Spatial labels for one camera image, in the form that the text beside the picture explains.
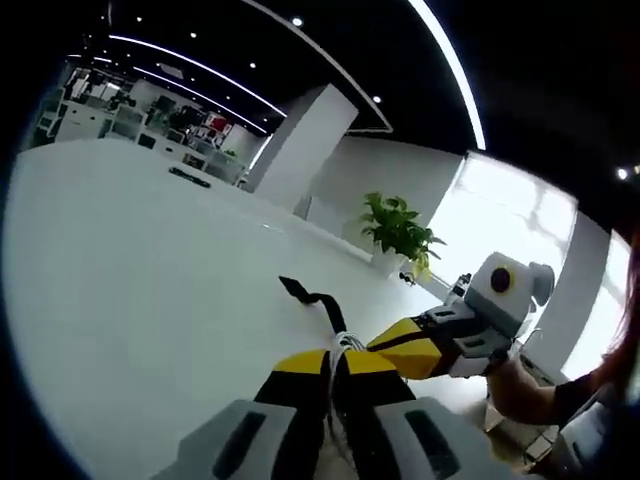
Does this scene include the small dark gadget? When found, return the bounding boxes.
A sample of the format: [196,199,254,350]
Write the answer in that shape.
[449,272,474,301]

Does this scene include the white wired earphones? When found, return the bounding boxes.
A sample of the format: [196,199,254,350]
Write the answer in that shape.
[324,330,365,451]

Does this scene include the bright window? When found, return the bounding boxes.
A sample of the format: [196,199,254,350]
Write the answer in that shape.
[428,149,581,302]

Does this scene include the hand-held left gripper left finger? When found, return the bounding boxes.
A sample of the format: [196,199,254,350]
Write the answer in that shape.
[149,348,334,480]

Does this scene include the black elongated object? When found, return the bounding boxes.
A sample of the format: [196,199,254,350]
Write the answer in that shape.
[168,165,211,188]

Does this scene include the long ceiling light strip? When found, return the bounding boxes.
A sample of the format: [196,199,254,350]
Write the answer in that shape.
[406,0,488,151]

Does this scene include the white desktop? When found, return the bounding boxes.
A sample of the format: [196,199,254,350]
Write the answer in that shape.
[4,138,501,480]

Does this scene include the green plant in white pot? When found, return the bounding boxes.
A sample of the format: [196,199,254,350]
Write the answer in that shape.
[357,191,448,281]

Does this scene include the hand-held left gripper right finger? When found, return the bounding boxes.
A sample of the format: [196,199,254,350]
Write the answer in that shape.
[335,349,501,480]

